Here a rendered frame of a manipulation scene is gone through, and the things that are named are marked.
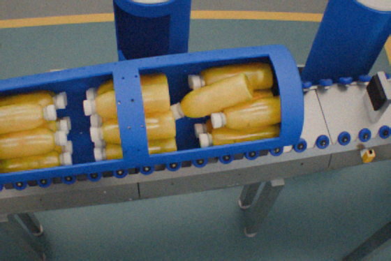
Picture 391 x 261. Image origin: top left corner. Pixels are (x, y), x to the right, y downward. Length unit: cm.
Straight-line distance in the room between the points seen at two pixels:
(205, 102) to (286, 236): 125
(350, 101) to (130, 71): 76
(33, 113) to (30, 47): 169
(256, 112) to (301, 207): 123
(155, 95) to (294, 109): 35
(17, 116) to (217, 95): 52
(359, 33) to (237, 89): 78
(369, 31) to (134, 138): 104
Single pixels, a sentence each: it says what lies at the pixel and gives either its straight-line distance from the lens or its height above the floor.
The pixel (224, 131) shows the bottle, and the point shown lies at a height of 108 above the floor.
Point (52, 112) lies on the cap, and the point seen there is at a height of 118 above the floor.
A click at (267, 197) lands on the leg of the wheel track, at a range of 199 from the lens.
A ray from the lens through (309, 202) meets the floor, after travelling 258.
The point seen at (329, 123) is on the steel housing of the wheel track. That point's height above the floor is 93.
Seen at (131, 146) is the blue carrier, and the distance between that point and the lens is 132.
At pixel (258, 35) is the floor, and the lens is 302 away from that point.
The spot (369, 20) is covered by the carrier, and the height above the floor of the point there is 97.
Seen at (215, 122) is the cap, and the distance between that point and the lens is 139.
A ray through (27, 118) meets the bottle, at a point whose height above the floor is 119.
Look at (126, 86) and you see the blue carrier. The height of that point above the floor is 123.
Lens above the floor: 234
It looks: 62 degrees down
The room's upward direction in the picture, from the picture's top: 6 degrees clockwise
